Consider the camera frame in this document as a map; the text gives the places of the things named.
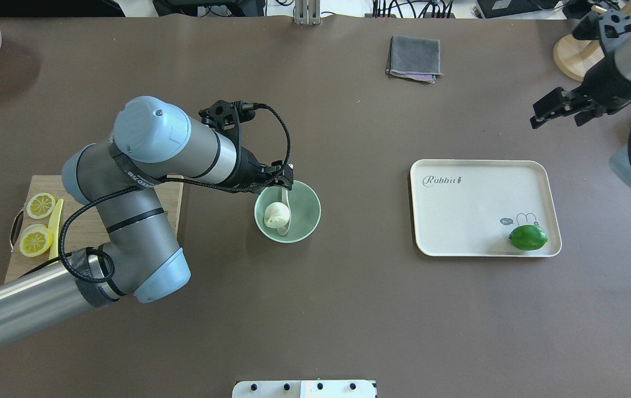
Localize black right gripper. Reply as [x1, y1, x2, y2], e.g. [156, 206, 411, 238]
[530, 55, 631, 129]

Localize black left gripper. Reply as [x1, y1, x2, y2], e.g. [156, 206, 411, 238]
[234, 146, 293, 192]

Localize white steamed bun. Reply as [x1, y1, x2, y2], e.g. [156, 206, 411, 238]
[263, 202, 291, 229]

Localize white ceramic spoon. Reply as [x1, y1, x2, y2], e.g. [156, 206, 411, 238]
[277, 188, 291, 236]

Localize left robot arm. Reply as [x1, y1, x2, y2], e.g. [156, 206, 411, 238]
[0, 96, 293, 348]

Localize mint green bowl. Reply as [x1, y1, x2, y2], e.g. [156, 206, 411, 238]
[253, 180, 322, 244]

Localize wooden mug tree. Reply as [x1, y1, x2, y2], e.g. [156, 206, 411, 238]
[553, 1, 631, 82]

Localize green lime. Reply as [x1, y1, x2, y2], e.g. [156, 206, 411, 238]
[508, 224, 548, 251]

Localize cream rabbit tray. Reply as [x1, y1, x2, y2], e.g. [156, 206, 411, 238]
[409, 159, 561, 257]

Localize grey folded cloth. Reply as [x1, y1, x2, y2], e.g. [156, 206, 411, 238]
[385, 35, 443, 83]

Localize wooden cutting board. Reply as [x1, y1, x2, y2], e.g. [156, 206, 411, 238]
[4, 175, 183, 283]

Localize yellow plastic knife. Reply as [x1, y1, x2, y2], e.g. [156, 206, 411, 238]
[48, 197, 65, 260]

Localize upper lemon slice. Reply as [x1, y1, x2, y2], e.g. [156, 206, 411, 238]
[25, 192, 57, 219]

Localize lemon slice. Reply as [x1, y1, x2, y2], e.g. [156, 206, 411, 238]
[18, 224, 54, 258]
[25, 192, 57, 219]

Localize lower lemon slice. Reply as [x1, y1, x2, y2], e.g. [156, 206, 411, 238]
[18, 224, 54, 258]

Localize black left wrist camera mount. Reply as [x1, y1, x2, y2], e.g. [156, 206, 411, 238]
[198, 100, 256, 134]

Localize aluminium frame post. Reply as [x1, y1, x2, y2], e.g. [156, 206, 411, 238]
[293, 0, 321, 25]

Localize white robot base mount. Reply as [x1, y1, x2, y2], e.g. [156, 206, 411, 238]
[232, 379, 378, 397]

